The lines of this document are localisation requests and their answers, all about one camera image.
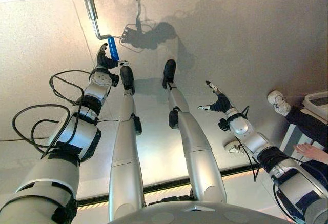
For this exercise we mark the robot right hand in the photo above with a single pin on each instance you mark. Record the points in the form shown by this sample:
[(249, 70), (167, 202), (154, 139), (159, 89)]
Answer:
[(221, 103)]

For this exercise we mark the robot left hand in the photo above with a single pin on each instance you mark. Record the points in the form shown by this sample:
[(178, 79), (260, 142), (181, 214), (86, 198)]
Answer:
[(102, 60)]

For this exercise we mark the silver bed crank blue grip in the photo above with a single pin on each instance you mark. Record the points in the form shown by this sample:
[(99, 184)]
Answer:
[(113, 49)]

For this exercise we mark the robot right arm silver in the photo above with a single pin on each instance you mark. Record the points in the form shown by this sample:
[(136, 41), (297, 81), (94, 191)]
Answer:
[(258, 142)]

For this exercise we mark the robot left arm silver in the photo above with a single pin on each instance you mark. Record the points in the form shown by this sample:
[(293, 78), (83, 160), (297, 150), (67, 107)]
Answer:
[(77, 134)]

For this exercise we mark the robot left foot dark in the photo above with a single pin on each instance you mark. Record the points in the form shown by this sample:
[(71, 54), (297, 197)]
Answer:
[(127, 78)]

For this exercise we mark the robot foot dark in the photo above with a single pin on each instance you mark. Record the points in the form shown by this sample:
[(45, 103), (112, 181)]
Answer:
[(169, 72), (127, 78)]

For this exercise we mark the person's white shoe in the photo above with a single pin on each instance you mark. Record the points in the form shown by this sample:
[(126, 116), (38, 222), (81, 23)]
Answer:
[(233, 147), (279, 103)]

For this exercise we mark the robot right leg silver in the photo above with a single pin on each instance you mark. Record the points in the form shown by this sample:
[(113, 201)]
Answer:
[(197, 152)]

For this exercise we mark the robot leg silver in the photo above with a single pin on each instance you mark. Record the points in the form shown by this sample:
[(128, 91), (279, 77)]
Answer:
[(125, 157), (197, 152)]

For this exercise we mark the robot right foot dark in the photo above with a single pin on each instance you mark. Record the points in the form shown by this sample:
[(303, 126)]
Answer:
[(169, 72)]

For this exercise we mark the person's leg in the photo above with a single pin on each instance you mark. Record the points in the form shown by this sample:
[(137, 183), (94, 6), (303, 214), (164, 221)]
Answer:
[(308, 125)]

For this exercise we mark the black floor threshold strip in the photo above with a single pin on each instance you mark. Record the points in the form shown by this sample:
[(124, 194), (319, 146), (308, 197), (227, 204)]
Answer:
[(166, 184)]

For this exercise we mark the robot left leg silver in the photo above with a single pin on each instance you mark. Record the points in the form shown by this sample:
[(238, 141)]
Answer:
[(125, 157)]

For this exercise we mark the person's hand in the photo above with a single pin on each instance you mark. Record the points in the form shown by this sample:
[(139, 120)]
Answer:
[(311, 152)]

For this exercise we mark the robot torso silver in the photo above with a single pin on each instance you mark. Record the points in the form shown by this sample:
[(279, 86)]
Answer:
[(197, 215)]

